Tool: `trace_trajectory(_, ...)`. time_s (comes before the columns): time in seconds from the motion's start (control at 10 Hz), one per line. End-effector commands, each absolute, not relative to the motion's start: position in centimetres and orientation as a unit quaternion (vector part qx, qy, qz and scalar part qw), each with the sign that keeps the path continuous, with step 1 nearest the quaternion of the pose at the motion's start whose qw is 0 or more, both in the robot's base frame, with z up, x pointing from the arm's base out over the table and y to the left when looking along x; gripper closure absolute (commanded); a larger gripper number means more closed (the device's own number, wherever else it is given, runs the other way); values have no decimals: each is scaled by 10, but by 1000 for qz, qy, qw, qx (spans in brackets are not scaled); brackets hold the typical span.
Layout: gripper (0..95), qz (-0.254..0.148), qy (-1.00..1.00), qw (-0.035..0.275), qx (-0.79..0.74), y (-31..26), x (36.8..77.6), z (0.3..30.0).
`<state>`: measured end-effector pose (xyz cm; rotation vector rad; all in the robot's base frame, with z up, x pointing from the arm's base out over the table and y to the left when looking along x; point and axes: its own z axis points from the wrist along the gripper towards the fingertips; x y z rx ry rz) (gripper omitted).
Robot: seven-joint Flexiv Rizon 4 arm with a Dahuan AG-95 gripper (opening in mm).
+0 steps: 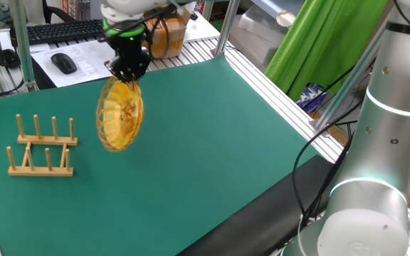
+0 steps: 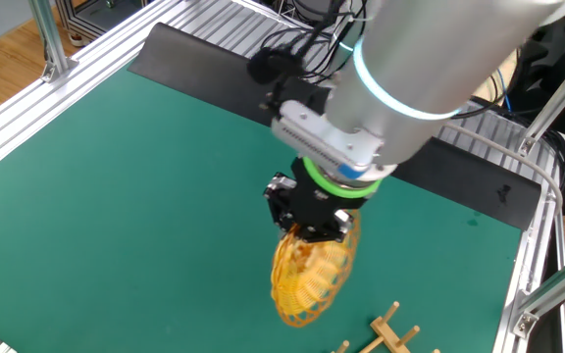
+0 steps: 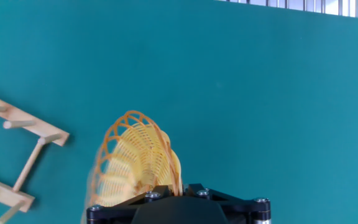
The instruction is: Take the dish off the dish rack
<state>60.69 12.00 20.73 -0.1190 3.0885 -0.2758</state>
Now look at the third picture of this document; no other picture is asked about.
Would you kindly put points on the yellow woven wicker dish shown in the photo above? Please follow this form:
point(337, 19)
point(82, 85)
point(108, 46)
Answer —
point(141, 155)

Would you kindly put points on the wooden peg dish rack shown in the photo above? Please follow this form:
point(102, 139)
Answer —
point(17, 115)

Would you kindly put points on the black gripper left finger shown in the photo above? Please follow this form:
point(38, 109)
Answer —
point(110, 213)

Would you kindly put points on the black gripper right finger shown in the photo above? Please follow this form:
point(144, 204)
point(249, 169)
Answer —
point(247, 210)

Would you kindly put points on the green table mat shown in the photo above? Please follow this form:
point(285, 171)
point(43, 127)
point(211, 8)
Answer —
point(259, 93)

